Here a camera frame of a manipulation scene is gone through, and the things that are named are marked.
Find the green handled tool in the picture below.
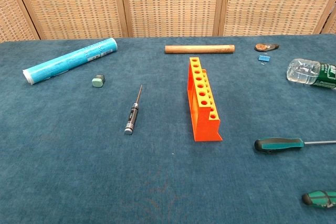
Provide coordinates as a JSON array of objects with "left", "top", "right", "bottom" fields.
[{"left": 254, "top": 137, "right": 336, "bottom": 154}]

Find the short green-black screwdriver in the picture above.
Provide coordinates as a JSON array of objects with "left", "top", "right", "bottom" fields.
[{"left": 301, "top": 190, "right": 336, "bottom": 207}]

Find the orange bit holder block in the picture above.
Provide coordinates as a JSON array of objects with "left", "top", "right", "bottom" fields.
[{"left": 187, "top": 57, "right": 224, "bottom": 143}]

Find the black precision screwdriver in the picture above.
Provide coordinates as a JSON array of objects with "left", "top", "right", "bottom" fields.
[{"left": 124, "top": 84, "right": 143, "bottom": 136}]

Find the wooden rod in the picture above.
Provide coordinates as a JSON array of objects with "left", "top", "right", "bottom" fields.
[{"left": 164, "top": 45, "right": 236, "bottom": 55}]

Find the woven folding screen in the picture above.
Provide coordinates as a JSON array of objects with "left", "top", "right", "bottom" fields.
[{"left": 0, "top": 0, "right": 336, "bottom": 42}]

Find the light blue printed tube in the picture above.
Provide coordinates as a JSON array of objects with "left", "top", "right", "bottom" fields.
[{"left": 22, "top": 37, "right": 118, "bottom": 86}]

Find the brown correction tape dispenser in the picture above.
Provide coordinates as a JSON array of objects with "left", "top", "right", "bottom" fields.
[{"left": 254, "top": 43, "right": 280, "bottom": 52}]

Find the blue table cloth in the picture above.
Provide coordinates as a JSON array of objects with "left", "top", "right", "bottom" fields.
[{"left": 0, "top": 34, "right": 336, "bottom": 224}]

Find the clear plastic water bottle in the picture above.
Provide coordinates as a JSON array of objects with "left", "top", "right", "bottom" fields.
[{"left": 286, "top": 58, "right": 336, "bottom": 90}]

